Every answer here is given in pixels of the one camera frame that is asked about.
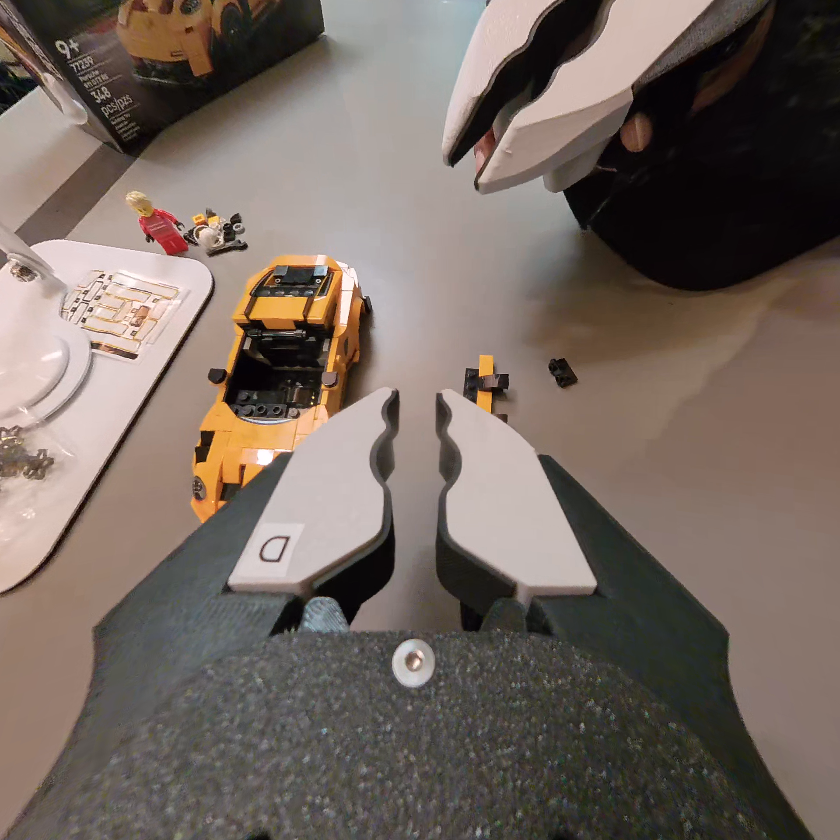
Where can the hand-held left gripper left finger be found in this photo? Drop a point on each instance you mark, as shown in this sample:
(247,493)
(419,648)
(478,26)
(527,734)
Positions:
(321,499)

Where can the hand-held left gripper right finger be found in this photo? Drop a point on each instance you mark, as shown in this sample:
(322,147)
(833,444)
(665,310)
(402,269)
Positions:
(512,512)

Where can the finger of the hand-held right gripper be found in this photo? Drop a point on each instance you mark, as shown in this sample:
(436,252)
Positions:
(590,98)
(485,59)

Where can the black yellow lego plate assembly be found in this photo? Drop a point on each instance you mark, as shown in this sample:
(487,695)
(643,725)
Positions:
(474,387)

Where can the small black lego clip plate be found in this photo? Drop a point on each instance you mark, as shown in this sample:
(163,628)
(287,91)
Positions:
(563,373)

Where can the yellow lego car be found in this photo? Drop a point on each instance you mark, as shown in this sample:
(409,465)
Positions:
(282,308)

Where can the lego sticker sheet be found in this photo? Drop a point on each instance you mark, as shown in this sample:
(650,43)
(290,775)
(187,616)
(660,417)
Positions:
(124,308)

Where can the pile of small lego pieces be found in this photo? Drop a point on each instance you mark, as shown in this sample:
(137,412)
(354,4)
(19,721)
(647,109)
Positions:
(216,231)

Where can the bag of small lego parts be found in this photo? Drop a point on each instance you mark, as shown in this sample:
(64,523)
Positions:
(23,459)

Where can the red lego minifigure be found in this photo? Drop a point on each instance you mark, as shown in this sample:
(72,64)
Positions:
(161,226)

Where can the lego set box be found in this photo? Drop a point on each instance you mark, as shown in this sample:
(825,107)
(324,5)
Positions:
(164,65)

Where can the person's right hand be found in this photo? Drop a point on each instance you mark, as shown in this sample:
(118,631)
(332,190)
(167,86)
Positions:
(636,131)

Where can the black armrest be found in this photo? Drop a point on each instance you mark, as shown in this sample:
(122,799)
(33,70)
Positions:
(722,249)

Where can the white stand base board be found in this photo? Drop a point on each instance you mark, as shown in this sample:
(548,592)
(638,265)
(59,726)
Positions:
(131,394)

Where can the round clear lens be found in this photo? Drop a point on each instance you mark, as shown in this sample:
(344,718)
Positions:
(39,374)

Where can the clear stand rod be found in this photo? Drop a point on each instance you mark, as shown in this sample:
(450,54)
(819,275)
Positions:
(29,262)

